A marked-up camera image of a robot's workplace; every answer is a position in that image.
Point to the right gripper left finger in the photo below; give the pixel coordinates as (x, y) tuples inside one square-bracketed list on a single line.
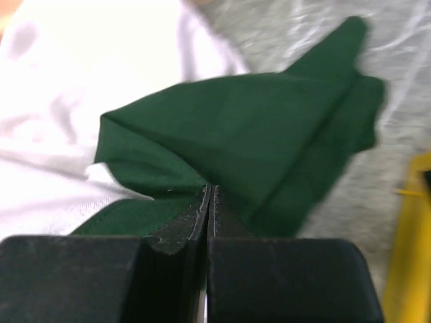
[(159, 278)]

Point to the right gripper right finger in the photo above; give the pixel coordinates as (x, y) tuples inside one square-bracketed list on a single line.
[(253, 279)]

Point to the white and green t shirt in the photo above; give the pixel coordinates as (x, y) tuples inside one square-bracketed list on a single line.
[(115, 115)]

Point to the yellow plastic tray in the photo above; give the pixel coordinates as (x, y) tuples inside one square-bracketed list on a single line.
[(407, 293)]

